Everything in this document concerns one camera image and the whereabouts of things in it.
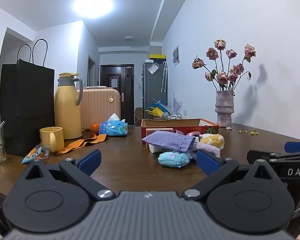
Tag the wall picture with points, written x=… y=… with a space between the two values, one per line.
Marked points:
x=176 y=55

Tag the folded umbrella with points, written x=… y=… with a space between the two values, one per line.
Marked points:
x=164 y=77

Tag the pink plush toy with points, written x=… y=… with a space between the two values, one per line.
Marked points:
x=190 y=133

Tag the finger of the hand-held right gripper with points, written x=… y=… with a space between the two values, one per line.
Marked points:
x=296 y=147
x=265 y=155

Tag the brown block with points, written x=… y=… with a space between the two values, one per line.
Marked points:
x=160 y=129

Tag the white sponge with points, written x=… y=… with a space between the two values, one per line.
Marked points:
x=155 y=148

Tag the red cardboard box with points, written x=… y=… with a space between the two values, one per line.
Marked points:
x=170 y=123

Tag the grey refrigerator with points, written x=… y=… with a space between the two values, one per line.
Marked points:
x=156 y=87

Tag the orange fruit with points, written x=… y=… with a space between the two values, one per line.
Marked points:
x=95 y=128

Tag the pink ribbed vase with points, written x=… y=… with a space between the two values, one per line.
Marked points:
x=223 y=110

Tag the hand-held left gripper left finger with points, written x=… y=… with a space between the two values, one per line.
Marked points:
x=92 y=158

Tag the paper sheet on refrigerator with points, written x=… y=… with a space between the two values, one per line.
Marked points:
x=154 y=69

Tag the yellow box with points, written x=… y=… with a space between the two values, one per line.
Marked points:
x=157 y=56

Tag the dark brown entrance door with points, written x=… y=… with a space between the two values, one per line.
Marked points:
x=126 y=92

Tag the lavender cloth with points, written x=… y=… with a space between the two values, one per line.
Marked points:
x=207 y=148

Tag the metal trolley cart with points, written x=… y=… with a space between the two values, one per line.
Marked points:
x=172 y=116

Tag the yellow mug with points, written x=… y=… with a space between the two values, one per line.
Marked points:
x=56 y=136

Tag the black paper bag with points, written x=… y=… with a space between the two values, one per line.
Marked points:
x=25 y=105

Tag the blue soft tissue pack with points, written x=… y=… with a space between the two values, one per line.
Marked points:
x=112 y=128

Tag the small ceiling lamp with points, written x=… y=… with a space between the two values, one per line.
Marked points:
x=129 y=38

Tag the blue plush toy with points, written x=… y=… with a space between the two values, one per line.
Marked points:
x=172 y=158

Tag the round ceiling lamp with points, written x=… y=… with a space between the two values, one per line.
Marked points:
x=93 y=5

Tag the yellow watering can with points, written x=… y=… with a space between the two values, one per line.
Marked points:
x=155 y=112

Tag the scattered yellow buds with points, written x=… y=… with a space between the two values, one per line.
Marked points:
x=253 y=131

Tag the cardboard box on floor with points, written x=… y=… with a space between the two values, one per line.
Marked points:
x=139 y=113

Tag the blue hangers bundle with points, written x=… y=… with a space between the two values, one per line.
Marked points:
x=161 y=105

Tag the side room door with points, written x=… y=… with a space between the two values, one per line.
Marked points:
x=91 y=72

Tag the pale purple plastic rack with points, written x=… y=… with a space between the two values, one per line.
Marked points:
x=176 y=105

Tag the dried pink roses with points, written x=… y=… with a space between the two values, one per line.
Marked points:
x=222 y=78

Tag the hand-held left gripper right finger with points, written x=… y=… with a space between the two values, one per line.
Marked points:
x=207 y=162

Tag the pink ribbed suitcase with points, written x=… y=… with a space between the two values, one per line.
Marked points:
x=100 y=107

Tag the yellow white plush toy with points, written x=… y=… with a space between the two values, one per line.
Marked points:
x=215 y=140

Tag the yellow thermos jug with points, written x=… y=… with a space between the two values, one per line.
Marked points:
x=66 y=110

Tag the colourful snack packet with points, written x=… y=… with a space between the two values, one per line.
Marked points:
x=35 y=153

